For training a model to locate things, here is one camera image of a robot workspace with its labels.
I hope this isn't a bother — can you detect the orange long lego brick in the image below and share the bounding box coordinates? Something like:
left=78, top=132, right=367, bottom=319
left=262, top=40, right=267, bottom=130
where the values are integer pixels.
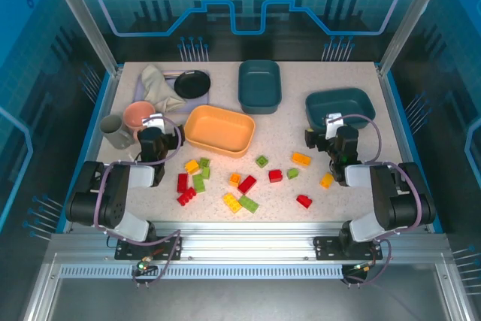
left=291, top=151, right=313, bottom=168

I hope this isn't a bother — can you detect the teal plastic container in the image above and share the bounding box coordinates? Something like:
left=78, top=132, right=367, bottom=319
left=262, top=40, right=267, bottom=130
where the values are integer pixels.
left=237, top=59, right=283, bottom=116
left=304, top=87, right=376, bottom=135

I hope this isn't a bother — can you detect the orange plastic container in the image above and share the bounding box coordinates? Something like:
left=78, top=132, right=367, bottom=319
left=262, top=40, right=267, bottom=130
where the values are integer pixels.
left=183, top=104, right=256, bottom=159

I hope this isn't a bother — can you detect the red stepped lego brick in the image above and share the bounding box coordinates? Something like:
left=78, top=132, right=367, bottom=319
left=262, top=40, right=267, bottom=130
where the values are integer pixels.
left=176, top=187, right=198, bottom=207

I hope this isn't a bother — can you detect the grey cup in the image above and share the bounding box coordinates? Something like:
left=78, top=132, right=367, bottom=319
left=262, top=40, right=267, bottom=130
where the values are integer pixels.
left=98, top=114, right=136, bottom=150

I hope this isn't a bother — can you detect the pink bowl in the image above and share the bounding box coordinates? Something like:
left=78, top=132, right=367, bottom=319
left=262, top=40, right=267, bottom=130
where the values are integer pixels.
left=123, top=101, right=157, bottom=138

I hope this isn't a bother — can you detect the green long lego brick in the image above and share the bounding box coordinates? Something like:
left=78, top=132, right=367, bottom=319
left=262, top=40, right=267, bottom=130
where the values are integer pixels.
left=192, top=173, right=207, bottom=195
left=237, top=195, right=260, bottom=214

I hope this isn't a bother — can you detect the lavender tray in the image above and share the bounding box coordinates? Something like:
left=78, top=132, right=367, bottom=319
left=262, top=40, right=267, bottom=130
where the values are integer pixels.
left=134, top=68, right=212, bottom=114

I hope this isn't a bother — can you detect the beige cloth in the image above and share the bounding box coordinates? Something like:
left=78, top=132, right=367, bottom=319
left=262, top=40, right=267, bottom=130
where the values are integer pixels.
left=141, top=64, right=188, bottom=114

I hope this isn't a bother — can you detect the black plate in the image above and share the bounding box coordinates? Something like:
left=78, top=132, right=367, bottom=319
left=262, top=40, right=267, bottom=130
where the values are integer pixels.
left=174, top=70, right=212, bottom=100

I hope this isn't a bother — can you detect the yellow long lego brick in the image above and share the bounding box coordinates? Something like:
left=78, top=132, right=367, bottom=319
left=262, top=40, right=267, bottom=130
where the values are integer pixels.
left=222, top=192, right=243, bottom=214

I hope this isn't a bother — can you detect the small LED circuit board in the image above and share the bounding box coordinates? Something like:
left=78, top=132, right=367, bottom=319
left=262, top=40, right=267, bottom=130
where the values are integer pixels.
left=345, top=262, right=377, bottom=275
left=135, top=256, right=159, bottom=273

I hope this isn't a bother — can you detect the slotted aluminium strip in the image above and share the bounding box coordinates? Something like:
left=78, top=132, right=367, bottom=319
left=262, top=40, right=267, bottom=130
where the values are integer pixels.
left=58, top=265, right=349, bottom=280

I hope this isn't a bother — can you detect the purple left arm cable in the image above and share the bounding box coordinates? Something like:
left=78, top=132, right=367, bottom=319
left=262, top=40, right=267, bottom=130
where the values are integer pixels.
left=93, top=116, right=186, bottom=289

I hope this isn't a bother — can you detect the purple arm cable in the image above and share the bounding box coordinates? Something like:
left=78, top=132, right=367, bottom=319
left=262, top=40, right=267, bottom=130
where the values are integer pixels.
left=93, top=116, right=186, bottom=289
left=340, top=114, right=422, bottom=289

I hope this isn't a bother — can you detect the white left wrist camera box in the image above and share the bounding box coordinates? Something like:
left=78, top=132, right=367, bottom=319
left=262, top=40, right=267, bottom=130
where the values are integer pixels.
left=141, top=113, right=166, bottom=135

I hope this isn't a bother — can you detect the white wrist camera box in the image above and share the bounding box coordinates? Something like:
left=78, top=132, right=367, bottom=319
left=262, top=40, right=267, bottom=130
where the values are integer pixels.
left=323, top=112, right=345, bottom=140
left=141, top=113, right=166, bottom=135

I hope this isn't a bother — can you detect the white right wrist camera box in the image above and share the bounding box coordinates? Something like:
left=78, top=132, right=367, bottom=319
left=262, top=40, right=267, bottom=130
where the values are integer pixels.
left=323, top=112, right=345, bottom=140

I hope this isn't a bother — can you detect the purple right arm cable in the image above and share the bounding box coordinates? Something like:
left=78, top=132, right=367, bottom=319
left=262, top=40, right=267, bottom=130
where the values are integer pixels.
left=340, top=114, right=422, bottom=289

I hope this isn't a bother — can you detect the blue-edged aluminium side rail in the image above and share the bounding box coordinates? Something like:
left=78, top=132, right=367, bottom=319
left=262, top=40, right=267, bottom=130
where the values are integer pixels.
left=375, top=65, right=446, bottom=234
left=56, top=65, right=125, bottom=234

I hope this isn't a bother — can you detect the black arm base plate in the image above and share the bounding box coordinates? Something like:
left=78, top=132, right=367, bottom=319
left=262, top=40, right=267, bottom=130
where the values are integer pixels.
left=313, top=236, right=384, bottom=262
left=114, top=236, right=183, bottom=262

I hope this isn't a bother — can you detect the aluminium front rail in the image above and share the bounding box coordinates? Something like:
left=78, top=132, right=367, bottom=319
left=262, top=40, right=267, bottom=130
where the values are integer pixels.
left=48, top=221, right=452, bottom=262

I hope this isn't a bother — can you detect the aluminium frame post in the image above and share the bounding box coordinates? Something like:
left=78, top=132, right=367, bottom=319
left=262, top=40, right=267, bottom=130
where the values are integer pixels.
left=41, top=0, right=123, bottom=77
left=377, top=0, right=454, bottom=77

